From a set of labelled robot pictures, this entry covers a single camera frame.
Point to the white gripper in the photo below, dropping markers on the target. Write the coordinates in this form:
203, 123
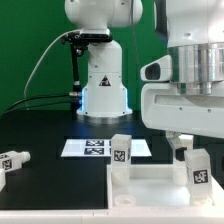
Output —
163, 108

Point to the white square table top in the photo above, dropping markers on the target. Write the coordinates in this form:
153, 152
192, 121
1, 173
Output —
152, 187

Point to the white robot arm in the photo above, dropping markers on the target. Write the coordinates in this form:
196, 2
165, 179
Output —
183, 91

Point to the white obstacle front bar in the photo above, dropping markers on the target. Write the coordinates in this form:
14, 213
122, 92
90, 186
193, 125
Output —
116, 216

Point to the white obstacle bar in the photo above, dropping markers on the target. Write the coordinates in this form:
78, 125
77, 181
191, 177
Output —
116, 216
2, 179

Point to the paper sheet with markers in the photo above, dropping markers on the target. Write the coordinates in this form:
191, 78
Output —
101, 148

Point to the white obstacle left bar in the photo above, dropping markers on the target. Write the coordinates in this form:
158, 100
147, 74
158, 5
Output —
2, 179

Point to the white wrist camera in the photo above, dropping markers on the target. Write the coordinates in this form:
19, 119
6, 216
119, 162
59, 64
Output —
157, 71

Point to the black camera stand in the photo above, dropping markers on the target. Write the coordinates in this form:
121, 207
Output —
75, 60

